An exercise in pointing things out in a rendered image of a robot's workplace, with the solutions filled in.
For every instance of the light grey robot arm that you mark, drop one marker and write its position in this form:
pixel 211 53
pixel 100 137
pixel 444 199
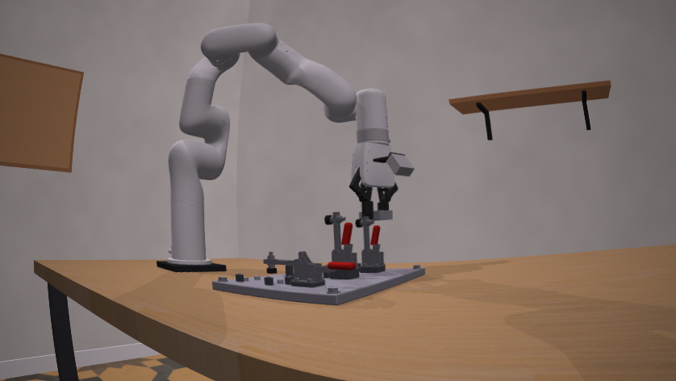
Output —
pixel 190 160

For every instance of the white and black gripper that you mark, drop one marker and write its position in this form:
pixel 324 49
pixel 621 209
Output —
pixel 373 174

